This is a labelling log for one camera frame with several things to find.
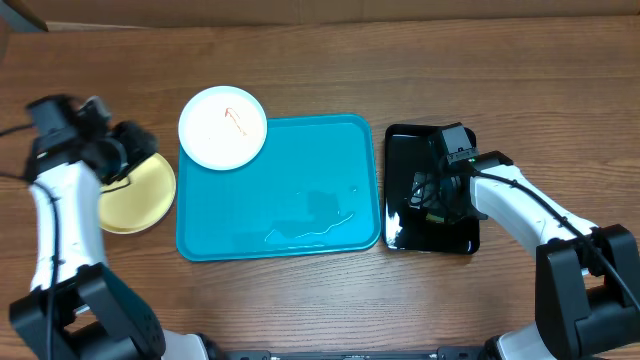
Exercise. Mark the green yellow sponge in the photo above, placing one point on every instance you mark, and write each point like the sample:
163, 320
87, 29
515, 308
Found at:
436, 218

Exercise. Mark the yellow plate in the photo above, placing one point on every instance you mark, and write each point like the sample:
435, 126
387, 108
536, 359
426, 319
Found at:
139, 201

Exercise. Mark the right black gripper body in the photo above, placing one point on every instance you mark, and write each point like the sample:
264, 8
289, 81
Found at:
450, 205

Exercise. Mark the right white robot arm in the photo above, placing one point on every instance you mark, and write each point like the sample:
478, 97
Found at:
587, 277

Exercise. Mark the teal plastic tray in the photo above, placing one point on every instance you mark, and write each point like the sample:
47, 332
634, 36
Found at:
312, 189

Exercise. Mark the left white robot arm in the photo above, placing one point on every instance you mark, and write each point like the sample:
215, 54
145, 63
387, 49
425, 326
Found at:
77, 307

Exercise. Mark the black plastic tray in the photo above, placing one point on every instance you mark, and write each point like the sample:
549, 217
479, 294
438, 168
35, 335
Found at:
407, 151

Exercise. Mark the white plate with stain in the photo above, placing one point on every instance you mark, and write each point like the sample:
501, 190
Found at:
222, 128

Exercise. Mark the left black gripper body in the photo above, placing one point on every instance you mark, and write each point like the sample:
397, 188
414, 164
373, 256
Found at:
136, 144

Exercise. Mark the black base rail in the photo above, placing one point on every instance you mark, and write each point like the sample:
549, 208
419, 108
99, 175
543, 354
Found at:
442, 353

